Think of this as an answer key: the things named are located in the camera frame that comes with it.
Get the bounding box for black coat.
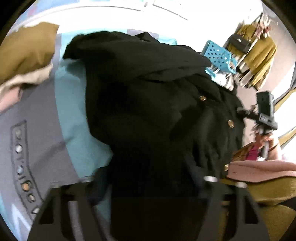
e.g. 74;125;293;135
63;32;245;240

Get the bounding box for hanging mustard yellow clothes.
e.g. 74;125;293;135
226;13;277;91

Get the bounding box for person's right hand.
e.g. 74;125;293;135
255;132;279;150

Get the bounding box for teal plastic storage rack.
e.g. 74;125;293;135
201;40;237;78

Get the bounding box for teal grey patterned bedsheet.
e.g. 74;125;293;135
0;29;179;241

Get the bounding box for black bag on rack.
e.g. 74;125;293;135
229;34;251;54

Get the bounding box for pink folded garment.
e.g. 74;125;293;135
0;86;23;112

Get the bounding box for mustard yellow folded garment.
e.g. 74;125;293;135
1;22;59;84

